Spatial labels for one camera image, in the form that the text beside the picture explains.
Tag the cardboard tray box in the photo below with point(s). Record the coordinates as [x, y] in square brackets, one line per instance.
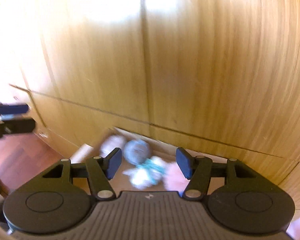
[120, 182]

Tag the pale lilac sock roll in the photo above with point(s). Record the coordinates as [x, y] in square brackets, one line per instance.
[113, 141]

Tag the pink fluffy sock ball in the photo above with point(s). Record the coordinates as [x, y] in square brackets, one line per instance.
[174, 179]

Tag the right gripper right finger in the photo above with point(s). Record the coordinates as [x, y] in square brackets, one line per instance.
[197, 170]

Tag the blue-grey sock roll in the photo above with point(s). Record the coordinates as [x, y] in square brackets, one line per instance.
[136, 152]

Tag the white sock roll turquoise band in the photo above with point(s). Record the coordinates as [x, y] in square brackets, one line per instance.
[148, 174]

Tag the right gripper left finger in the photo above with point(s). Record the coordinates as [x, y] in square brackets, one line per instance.
[100, 171]

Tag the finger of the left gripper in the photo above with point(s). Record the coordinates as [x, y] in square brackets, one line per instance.
[17, 126]
[13, 109]

